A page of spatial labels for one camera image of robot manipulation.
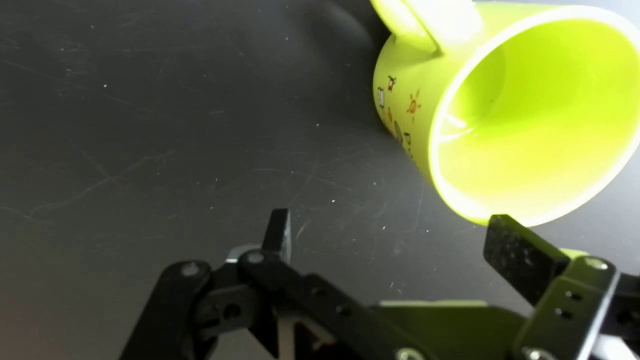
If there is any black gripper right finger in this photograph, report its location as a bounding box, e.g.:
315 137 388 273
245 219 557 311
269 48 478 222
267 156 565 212
482 212 620 360

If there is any lime green mug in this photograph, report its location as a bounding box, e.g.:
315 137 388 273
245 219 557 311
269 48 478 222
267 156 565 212
369 0 640 230

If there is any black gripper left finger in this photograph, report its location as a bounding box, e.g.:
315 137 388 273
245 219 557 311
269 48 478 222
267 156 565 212
237 206 368 337

